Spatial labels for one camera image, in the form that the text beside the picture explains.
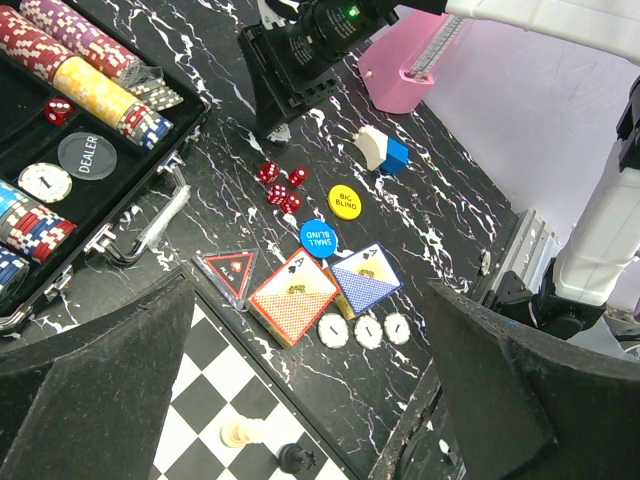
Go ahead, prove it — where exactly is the red die in case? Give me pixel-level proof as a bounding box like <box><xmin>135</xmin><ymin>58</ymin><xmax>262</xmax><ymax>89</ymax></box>
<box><xmin>44</xmin><ymin>97</ymin><xmax>74</xmax><ymax>126</ymax></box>

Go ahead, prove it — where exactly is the red playing card deck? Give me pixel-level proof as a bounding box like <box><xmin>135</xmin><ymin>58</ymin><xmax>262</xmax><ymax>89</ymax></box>
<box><xmin>247</xmin><ymin>248</ymin><xmax>339</xmax><ymax>348</ymax></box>

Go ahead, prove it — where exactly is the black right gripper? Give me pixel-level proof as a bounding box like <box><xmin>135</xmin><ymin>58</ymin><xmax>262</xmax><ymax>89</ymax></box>
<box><xmin>237</xmin><ymin>1</ymin><xmax>398</xmax><ymax>138</ymax></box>

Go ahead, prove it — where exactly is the black white chess board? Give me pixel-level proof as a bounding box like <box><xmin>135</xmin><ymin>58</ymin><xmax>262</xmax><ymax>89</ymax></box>
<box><xmin>150</xmin><ymin>290</ymin><xmax>377</xmax><ymax>479</ymax></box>

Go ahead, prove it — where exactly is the light blue chip column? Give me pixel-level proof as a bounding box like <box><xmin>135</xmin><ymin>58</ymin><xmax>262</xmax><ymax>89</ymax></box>
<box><xmin>0</xmin><ymin>247</ymin><xmax>29</xmax><ymax>299</ymax></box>

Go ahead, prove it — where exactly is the blue small blind button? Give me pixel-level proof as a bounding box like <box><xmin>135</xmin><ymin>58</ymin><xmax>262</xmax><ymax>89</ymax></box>
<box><xmin>299</xmin><ymin>220</ymin><xmax>337</xmax><ymax>259</ymax></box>

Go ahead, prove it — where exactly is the red yellow chip column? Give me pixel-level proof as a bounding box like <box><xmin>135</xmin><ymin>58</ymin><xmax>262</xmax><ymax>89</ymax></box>
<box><xmin>1</xmin><ymin>5</ymin><xmax>173</xmax><ymax>151</ymax></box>

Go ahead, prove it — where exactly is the white single chip in case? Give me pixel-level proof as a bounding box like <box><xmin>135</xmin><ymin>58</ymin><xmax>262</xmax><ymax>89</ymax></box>
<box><xmin>18</xmin><ymin>162</ymin><xmax>72</xmax><ymax>203</ymax></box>

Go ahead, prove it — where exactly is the yellow big blind button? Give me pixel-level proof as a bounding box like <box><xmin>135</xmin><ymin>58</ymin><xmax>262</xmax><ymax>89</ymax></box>
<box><xmin>327</xmin><ymin>184</ymin><xmax>362</xmax><ymax>221</ymax></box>

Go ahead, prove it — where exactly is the grey dealer button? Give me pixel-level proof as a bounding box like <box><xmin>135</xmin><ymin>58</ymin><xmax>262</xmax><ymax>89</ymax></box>
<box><xmin>57</xmin><ymin>132</ymin><xmax>117</xmax><ymax>181</ymax></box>

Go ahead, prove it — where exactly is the black chess piece right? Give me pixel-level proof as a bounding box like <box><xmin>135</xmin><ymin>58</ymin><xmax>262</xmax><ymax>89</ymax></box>
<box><xmin>277</xmin><ymin>443</ymin><xmax>316</xmax><ymax>474</ymax></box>

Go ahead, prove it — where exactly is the black poker set case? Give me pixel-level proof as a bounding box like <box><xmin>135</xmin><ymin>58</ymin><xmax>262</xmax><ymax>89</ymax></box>
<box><xmin>1</xmin><ymin>1</ymin><xmax>209</xmax><ymax>332</ymax></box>

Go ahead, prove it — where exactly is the grey white chip stack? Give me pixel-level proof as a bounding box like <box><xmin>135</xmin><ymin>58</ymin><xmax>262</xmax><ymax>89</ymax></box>
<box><xmin>267</xmin><ymin>124</ymin><xmax>291</xmax><ymax>145</ymax></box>

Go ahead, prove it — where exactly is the white and blue block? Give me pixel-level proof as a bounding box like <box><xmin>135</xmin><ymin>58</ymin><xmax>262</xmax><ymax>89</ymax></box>
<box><xmin>352</xmin><ymin>125</ymin><xmax>409</xmax><ymax>175</ymax></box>

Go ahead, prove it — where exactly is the blue playing card deck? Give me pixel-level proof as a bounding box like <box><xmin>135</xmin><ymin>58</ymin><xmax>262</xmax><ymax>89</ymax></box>
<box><xmin>324</xmin><ymin>243</ymin><xmax>403</xmax><ymax>320</ymax></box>

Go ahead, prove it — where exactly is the pink metronome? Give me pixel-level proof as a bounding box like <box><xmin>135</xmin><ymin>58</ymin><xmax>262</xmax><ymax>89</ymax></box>
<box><xmin>358</xmin><ymin>11</ymin><xmax>469</xmax><ymax>115</ymax></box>

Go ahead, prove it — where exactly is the aluminium rail frame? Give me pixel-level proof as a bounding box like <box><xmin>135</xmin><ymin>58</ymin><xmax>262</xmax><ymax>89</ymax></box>
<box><xmin>471</xmin><ymin>209</ymin><xmax>561</xmax><ymax>308</ymax></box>

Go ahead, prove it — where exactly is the white chess king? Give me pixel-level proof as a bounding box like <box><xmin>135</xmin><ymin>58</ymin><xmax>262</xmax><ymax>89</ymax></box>
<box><xmin>220</xmin><ymin>417</ymin><xmax>266</xmax><ymax>448</ymax></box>

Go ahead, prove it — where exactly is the green blue chip column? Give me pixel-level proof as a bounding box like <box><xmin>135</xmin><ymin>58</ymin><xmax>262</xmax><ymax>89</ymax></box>
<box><xmin>1</xmin><ymin>180</ymin><xmax>77</xmax><ymax>264</ymax></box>

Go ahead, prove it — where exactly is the purple red chip column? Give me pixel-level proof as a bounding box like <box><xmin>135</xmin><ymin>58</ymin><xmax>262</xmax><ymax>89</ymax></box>
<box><xmin>19</xmin><ymin>0</ymin><xmax>184</xmax><ymax>111</ymax></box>

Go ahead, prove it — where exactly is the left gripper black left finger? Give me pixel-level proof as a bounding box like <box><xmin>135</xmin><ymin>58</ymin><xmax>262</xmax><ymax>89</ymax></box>
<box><xmin>1</xmin><ymin>278</ymin><xmax>194</xmax><ymax>479</ymax></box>

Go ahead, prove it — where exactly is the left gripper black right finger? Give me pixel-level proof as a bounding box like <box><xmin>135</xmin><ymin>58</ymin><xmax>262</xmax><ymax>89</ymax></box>
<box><xmin>424</xmin><ymin>282</ymin><xmax>639</xmax><ymax>479</ymax></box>

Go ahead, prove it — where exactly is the triangular all-in marker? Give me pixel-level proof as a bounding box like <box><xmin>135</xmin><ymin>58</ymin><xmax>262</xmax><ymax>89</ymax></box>
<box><xmin>193</xmin><ymin>248</ymin><xmax>259</xmax><ymax>311</ymax></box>

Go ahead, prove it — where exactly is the white loose poker chip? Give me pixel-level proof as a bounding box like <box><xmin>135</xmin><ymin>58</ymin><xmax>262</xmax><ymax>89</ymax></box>
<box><xmin>317</xmin><ymin>313</ymin><xmax>349</xmax><ymax>349</ymax></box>
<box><xmin>383</xmin><ymin>312</ymin><xmax>411</xmax><ymax>345</ymax></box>
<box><xmin>354</xmin><ymin>315</ymin><xmax>383</xmax><ymax>350</ymax></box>

